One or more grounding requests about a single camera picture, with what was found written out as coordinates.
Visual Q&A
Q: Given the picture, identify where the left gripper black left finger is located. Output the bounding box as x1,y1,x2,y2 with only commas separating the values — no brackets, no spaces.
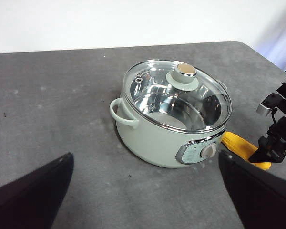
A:
0,152,75,229

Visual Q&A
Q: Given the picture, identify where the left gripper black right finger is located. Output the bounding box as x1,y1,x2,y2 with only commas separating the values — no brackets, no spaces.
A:
218,149,286,229

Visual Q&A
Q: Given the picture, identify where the glass lid with green knob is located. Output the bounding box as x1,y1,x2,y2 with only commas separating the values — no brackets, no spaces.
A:
122,59,233,134

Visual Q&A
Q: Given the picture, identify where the pale green electric pot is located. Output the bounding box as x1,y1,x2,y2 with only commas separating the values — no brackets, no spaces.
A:
109,78,229,169

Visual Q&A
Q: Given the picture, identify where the yellow corn cob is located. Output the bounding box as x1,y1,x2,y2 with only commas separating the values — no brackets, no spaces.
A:
221,130,272,171

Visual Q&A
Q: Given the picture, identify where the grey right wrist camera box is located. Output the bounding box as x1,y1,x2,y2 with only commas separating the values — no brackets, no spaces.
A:
255,93,282,118

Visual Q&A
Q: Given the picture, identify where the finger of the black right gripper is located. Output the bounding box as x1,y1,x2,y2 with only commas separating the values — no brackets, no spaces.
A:
248,145,273,165

